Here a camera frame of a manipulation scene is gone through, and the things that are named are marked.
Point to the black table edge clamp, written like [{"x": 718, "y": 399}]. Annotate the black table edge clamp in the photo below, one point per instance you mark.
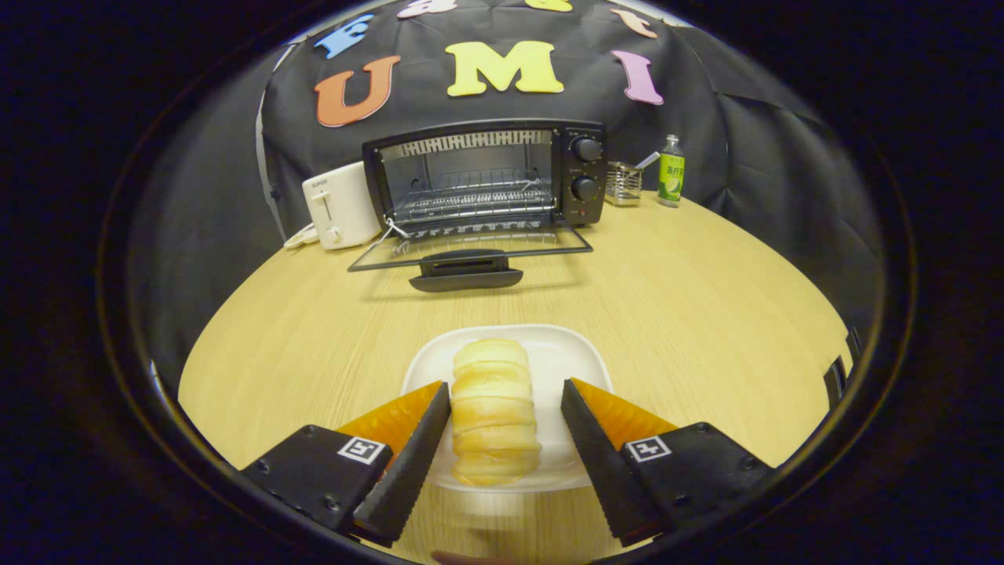
[
  {"x": 835, "y": 380},
  {"x": 853, "y": 343}
]

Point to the black toaster oven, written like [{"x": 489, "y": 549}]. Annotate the black toaster oven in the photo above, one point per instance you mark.
[{"x": 565, "y": 169}]

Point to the white square plate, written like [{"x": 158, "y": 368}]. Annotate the white square plate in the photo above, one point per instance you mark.
[{"x": 569, "y": 353}]

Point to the white pop-up toaster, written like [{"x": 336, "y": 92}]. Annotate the white pop-up toaster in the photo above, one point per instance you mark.
[{"x": 345, "y": 204}]

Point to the green label drink bottle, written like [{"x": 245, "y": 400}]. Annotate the green label drink bottle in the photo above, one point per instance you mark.
[{"x": 671, "y": 176}]

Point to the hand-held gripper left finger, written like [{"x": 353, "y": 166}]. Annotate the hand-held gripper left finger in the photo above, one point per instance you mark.
[{"x": 408, "y": 471}]

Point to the golden bread roll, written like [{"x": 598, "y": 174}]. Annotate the golden bread roll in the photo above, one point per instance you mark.
[{"x": 494, "y": 408}]

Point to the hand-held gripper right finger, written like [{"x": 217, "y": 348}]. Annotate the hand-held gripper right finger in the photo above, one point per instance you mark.
[{"x": 604, "y": 463}]

